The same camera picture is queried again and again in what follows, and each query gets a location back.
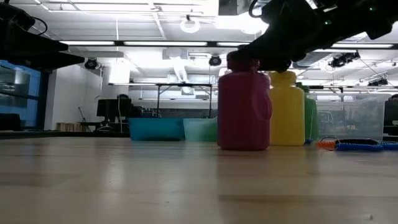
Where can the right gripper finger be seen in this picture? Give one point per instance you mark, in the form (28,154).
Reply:
(275,64)
(255,48)

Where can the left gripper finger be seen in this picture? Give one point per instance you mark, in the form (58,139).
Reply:
(49,45)
(62,59)

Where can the yellow sports bottle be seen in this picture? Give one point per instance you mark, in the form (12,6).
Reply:
(287,115)

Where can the magenta sports bottle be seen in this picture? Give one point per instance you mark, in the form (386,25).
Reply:
(244,115)

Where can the green sports bottle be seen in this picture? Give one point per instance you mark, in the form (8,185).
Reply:
(311,118)

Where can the black coil hair band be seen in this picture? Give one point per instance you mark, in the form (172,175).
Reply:
(357,141)

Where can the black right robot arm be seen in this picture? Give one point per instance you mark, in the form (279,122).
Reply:
(367,15)

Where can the long ceiling light strip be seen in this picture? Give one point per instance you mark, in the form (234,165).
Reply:
(87,43)
(164,43)

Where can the blue glass window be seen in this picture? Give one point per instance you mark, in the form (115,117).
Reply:
(18,90)

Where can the stack of wooden blocks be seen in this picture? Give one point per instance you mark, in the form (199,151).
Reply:
(70,127)

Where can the black computer monitor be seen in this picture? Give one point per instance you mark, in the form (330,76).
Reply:
(113,107)
(392,112)

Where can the clear plastic bin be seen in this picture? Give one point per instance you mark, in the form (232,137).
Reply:
(351,121)

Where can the teal plastic bin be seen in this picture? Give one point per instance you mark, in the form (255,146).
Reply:
(200,130)

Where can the blue plastic bin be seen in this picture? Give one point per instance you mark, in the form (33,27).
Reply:
(155,129)

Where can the black ceiling camera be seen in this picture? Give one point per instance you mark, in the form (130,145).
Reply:
(91,63)
(343,59)
(377,82)
(214,60)

